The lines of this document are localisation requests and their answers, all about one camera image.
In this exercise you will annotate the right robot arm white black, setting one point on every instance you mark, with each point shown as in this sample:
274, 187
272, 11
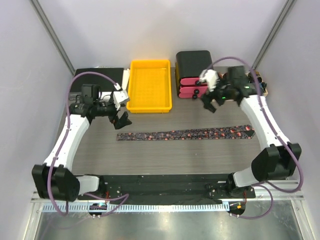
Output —
278, 158

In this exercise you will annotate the wooden compartment box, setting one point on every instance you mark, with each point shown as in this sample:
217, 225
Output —
252, 85

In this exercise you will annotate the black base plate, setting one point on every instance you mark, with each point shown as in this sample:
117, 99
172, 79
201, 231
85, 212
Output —
171, 189

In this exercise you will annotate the black pink drawer unit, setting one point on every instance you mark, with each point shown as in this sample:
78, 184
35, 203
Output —
188, 67

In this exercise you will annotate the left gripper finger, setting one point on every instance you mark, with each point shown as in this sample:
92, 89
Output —
117, 123
124, 120

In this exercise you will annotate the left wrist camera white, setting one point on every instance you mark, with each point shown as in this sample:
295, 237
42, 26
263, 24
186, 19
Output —
120, 96

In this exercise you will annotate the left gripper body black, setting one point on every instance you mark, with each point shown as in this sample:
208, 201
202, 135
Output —
108, 109

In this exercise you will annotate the white teal pen box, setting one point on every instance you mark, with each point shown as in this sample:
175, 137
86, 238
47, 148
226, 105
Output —
125, 78

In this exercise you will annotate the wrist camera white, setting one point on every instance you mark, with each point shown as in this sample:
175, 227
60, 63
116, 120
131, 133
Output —
210, 77
120, 96

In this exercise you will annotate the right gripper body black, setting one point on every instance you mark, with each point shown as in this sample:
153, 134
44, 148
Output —
221, 93

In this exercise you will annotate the rolled blue tie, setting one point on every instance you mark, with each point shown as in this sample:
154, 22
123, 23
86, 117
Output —
262, 86

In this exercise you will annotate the black binder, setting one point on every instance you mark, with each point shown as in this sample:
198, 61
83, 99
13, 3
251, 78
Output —
106, 87

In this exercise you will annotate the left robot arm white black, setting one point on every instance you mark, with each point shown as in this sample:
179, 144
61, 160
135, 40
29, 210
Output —
54, 178

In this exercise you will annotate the white slotted cable duct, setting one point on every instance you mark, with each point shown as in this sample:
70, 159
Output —
96, 207

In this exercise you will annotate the dark patterned necktie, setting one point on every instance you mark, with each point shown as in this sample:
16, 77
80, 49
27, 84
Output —
215, 133

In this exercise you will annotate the yellow plastic tray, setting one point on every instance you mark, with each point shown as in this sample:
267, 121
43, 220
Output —
150, 86

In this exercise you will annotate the rolled orange dark tie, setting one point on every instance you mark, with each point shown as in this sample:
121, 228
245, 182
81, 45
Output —
251, 76

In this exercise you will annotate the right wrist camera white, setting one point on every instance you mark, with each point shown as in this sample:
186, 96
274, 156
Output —
210, 77

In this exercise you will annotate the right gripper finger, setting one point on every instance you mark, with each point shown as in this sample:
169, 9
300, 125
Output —
206, 100
210, 106

